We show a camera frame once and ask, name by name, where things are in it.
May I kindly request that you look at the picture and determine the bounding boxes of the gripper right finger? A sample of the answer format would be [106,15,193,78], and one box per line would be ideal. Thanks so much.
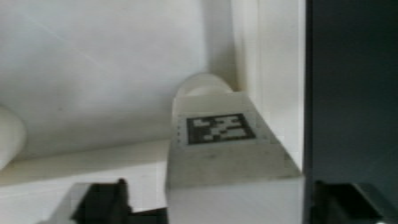
[310,181,398,224]

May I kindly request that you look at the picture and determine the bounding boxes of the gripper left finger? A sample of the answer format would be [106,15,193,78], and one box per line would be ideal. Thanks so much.
[70,179,168,224]

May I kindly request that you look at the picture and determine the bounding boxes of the white square tabletop tray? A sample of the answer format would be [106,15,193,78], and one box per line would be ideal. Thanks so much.
[0,0,305,224]

